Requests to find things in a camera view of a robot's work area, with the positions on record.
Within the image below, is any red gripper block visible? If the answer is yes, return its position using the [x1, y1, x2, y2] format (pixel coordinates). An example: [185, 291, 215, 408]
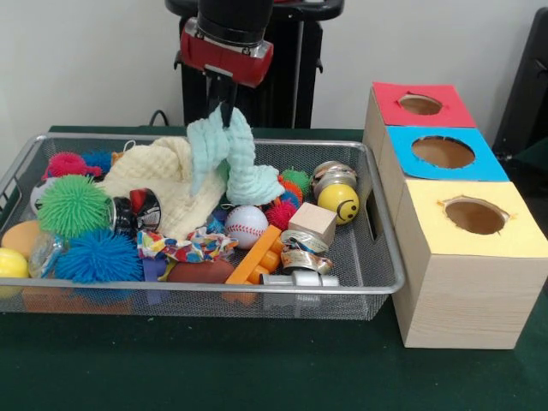
[179, 16, 275, 129]

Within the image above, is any light blue waffle cloth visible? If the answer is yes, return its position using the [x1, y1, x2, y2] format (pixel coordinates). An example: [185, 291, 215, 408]
[187, 104, 286, 206]

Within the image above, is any colourful patterned cloth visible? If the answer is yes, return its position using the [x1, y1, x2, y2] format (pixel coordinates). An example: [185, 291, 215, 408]
[136, 225, 239, 263]

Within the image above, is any shallow metal mesh bin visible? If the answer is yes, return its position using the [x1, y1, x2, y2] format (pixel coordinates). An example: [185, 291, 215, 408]
[0, 132, 406, 321]

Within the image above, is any wooden box with three holes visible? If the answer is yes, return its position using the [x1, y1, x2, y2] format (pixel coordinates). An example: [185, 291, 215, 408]
[362, 80, 548, 350]

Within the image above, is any cream waffle cloth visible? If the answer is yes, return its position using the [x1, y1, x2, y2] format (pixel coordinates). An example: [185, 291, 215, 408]
[94, 136, 228, 241]

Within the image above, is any white baseball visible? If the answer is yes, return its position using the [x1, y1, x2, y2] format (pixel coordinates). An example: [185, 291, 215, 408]
[223, 205, 270, 250]

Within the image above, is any crushed black red can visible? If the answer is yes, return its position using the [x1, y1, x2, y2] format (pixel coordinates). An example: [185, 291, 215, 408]
[104, 188, 164, 235]

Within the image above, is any wooden cube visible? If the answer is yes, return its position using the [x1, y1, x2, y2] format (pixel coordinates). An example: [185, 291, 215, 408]
[287, 202, 338, 244]

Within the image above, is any yellow smiley ball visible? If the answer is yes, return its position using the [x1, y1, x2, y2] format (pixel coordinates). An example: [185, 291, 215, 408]
[317, 183, 360, 226]

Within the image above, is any orange plastic comb block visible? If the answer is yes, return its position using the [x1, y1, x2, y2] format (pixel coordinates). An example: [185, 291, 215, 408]
[224, 225, 283, 286]

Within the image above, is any large green spiky ball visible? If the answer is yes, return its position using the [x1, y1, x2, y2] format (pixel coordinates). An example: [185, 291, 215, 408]
[36, 174, 111, 239]

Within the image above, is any large blue spiky ball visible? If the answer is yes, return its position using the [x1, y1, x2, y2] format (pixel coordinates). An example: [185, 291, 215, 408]
[54, 229, 145, 284]

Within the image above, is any dark green tablecloth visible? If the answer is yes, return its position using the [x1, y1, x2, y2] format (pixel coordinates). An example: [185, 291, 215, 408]
[0, 124, 548, 411]

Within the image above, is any plain yellow ball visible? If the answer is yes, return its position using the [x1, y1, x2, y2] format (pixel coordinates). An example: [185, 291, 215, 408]
[0, 247, 30, 280]

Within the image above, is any black upright panel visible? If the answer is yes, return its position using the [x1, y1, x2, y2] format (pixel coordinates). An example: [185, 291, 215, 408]
[491, 7, 548, 151]

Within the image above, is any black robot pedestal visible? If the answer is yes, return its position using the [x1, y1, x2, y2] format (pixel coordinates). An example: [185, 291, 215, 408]
[164, 0, 346, 128]

